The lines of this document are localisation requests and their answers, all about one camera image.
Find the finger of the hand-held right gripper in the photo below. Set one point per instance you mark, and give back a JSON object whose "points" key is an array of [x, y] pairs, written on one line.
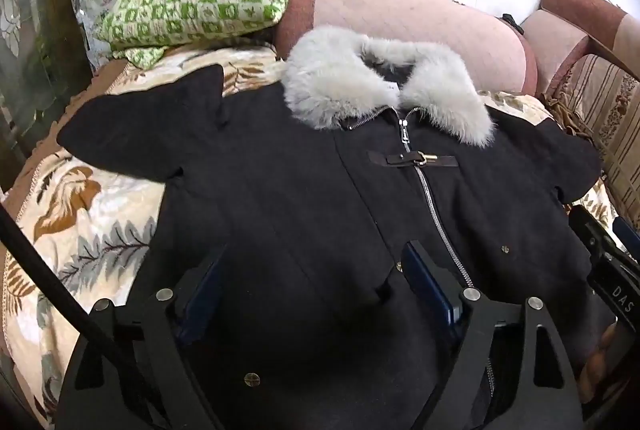
{"points": [[592, 230], [627, 235]]}

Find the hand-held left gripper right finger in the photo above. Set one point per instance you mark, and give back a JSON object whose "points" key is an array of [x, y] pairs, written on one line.
{"points": [[431, 282]]}

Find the striped beige sofa cover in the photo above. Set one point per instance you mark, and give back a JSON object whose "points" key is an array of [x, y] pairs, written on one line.
{"points": [[607, 119]]}

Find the large pink sofa back cushion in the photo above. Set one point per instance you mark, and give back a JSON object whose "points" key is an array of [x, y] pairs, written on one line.
{"points": [[400, 17]]}

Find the leaf print blanket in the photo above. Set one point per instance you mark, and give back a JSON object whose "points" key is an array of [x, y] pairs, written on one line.
{"points": [[95, 230]]}

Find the brown and pink sofa armrest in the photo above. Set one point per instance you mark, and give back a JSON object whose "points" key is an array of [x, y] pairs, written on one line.
{"points": [[595, 17]]}

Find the black coat with fur collar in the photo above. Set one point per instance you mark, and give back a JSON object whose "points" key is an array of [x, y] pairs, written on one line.
{"points": [[310, 190]]}

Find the small pink sofa cushion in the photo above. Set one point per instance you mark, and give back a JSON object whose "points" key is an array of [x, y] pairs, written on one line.
{"points": [[552, 42]]}

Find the small black object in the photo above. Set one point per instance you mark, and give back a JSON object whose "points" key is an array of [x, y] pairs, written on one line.
{"points": [[511, 23]]}

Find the person's right hand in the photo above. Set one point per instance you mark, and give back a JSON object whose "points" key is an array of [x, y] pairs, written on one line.
{"points": [[597, 360]]}

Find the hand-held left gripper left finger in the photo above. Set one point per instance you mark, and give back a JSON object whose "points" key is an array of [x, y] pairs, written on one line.
{"points": [[201, 297]]}

